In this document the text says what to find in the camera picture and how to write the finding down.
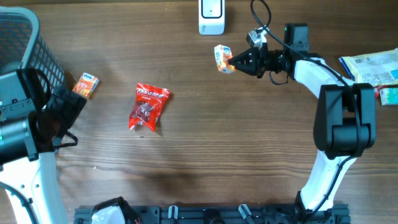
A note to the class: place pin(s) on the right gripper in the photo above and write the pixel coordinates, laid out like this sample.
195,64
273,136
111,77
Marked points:
258,60

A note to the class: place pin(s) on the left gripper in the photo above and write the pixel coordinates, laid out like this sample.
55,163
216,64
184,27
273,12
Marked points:
71,110

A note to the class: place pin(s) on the orange tissue pack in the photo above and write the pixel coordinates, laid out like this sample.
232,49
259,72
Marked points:
86,85
222,55

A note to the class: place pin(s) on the red snack bag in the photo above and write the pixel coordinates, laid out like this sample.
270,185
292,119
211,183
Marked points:
148,106

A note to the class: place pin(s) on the cream snack pouch blue seal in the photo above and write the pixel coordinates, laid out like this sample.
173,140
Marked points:
376,69

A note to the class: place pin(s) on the red candy bar wrapper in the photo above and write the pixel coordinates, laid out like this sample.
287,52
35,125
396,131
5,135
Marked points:
377,90

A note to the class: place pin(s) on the teal tissue pack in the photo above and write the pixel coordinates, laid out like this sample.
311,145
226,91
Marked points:
389,96

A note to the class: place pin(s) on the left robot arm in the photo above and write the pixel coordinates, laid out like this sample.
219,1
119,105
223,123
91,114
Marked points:
28,174

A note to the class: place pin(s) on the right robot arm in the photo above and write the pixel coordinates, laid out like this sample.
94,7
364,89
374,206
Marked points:
344,126

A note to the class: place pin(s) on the white barcode scanner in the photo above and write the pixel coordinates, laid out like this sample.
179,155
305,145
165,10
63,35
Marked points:
211,17

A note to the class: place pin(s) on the grey plastic shopping basket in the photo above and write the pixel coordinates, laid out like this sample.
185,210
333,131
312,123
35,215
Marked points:
23,47

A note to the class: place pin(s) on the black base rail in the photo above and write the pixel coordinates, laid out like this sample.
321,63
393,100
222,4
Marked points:
202,214

